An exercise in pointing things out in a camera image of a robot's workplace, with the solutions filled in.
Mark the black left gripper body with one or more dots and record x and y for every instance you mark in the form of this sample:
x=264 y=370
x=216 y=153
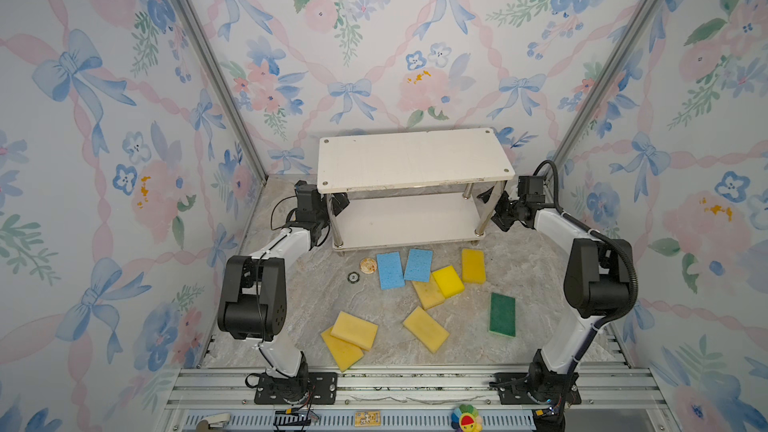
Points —
x=322 y=218

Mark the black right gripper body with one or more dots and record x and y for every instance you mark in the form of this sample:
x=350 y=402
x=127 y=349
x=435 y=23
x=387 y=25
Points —
x=505 y=211

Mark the yellow orange-backed sponge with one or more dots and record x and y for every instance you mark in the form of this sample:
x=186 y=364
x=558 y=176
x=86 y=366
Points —
x=355 y=330

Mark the pale yellow sponge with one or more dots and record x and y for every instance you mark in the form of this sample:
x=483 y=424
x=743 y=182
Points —
x=429 y=293
x=426 y=329

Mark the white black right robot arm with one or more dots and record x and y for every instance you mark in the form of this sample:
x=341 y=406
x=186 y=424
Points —
x=600 y=286

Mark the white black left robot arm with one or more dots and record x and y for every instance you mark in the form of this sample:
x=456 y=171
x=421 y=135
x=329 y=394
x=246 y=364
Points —
x=253 y=306

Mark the white two-tier metal shelf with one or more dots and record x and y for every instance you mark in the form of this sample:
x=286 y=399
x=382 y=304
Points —
x=414 y=188

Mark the yellow sponge near shelf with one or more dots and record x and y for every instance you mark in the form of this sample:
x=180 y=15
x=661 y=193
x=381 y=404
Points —
x=473 y=266

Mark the left blue sponge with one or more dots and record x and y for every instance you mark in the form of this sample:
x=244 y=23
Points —
x=390 y=271

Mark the blue sponge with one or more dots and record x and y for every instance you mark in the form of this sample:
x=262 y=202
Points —
x=390 y=271
x=418 y=266

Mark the right blue sponge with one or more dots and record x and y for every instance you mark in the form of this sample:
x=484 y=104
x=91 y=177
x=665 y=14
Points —
x=418 y=266

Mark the bright yellow foam sponge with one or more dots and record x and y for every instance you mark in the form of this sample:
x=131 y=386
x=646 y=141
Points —
x=448 y=281

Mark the pale yellow sponge under stack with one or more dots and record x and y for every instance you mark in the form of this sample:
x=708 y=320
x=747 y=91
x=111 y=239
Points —
x=429 y=293

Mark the green scouring sponge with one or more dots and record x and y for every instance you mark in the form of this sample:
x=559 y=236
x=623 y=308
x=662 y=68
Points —
x=502 y=316

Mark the yellow green-backed sponge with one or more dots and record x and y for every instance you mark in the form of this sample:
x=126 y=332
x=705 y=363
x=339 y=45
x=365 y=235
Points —
x=344 y=353

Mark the small yellow tag board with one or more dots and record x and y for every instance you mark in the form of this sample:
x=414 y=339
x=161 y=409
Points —
x=364 y=419

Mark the colourful round toy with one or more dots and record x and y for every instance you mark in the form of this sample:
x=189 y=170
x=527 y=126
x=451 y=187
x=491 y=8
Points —
x=466 y=418

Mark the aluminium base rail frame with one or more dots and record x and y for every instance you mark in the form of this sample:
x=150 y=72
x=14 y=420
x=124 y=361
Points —
x=608 y=396

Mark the aluminium right corner post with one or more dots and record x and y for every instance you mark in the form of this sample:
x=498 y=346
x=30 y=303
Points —
x=624 y=47

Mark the aluminium corner post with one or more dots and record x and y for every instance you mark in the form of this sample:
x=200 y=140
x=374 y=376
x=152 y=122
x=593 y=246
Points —
x=205 y=53
x=624 y=47

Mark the aluminium left corner post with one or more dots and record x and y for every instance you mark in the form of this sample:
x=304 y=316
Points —
x=205 y=53

